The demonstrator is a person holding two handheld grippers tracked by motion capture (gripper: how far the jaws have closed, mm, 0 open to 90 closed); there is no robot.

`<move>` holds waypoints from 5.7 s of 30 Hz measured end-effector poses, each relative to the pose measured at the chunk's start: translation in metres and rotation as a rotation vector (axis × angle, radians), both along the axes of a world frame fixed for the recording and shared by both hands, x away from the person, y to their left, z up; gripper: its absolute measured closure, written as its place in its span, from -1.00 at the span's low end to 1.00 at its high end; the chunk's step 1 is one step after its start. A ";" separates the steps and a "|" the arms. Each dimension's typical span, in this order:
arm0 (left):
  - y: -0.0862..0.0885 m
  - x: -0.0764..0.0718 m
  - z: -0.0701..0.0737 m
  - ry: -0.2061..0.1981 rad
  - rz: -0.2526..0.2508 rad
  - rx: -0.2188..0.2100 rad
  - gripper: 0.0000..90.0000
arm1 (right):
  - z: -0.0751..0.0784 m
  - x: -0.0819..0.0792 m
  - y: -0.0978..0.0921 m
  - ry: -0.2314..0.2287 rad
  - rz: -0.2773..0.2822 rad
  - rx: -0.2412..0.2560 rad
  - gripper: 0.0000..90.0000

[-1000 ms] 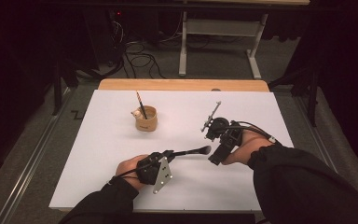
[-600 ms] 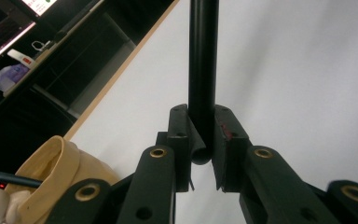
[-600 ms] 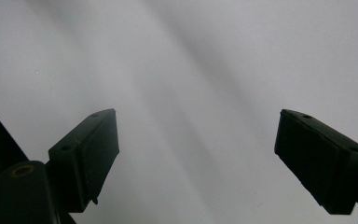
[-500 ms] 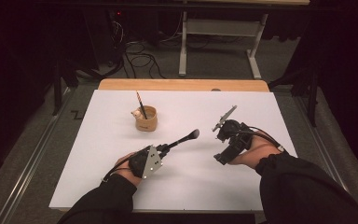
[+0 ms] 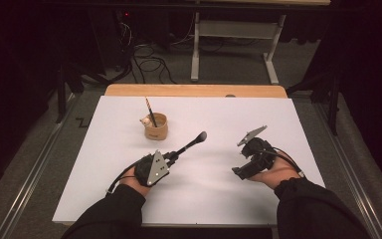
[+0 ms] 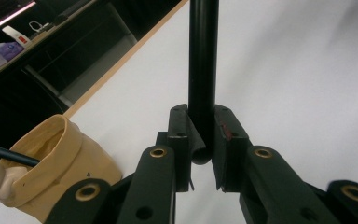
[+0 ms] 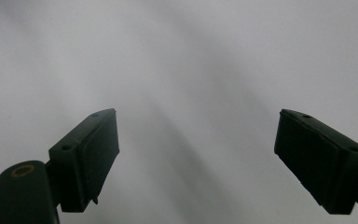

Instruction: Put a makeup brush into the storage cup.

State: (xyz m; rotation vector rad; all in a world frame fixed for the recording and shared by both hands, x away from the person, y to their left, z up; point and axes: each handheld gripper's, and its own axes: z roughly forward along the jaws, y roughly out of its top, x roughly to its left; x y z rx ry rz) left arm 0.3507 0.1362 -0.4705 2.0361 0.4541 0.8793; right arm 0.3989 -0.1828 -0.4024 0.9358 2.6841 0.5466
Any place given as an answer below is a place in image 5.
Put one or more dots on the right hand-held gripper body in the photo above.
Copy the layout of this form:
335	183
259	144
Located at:
260	154

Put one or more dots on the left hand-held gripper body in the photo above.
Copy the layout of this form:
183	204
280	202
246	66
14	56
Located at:
154	169

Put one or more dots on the beige cup with bear figure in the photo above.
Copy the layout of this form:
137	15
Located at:
157	132

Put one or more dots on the black makeup brush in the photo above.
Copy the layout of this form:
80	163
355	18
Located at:
192	142

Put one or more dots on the thin dark pencil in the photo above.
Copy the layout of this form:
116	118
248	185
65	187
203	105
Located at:
150	109

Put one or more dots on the person's left hand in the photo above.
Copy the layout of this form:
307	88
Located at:
132	181

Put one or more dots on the person's right hand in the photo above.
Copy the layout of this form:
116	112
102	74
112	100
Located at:
278	174

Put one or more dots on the white table sheet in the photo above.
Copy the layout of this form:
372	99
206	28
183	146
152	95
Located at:
205	113

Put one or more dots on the wooden table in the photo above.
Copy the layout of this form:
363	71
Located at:
195	90

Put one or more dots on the black stand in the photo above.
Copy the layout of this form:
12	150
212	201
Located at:
334	99
62	93

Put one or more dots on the metal floor rail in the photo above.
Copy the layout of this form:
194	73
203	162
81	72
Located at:
354	179
30	179

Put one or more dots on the white metal stand frame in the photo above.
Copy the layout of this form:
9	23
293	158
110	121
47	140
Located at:
235	29

